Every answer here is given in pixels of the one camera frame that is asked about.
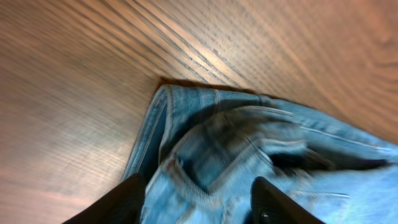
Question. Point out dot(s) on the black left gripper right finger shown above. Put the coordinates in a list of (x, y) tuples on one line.
[(269, 205)]

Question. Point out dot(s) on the light blue denim jeans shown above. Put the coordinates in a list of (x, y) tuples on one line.
[(200, 150)]

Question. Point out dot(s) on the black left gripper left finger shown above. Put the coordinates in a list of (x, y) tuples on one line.
[(121, 205)]

